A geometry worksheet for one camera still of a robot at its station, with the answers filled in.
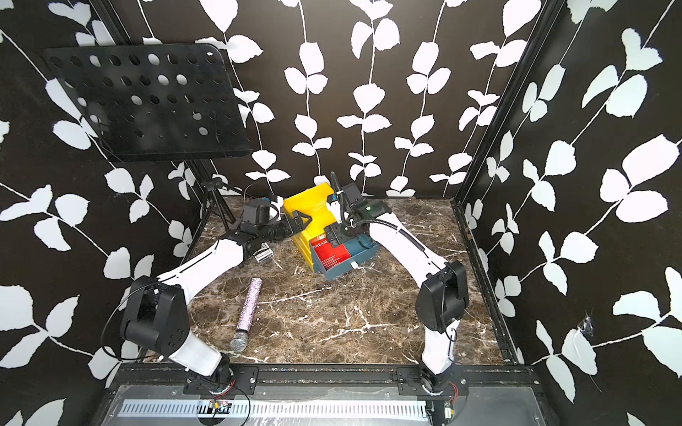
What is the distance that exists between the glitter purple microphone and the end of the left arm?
25cm

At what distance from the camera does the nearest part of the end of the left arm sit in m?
0.68

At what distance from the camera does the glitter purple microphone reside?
796 millimetres
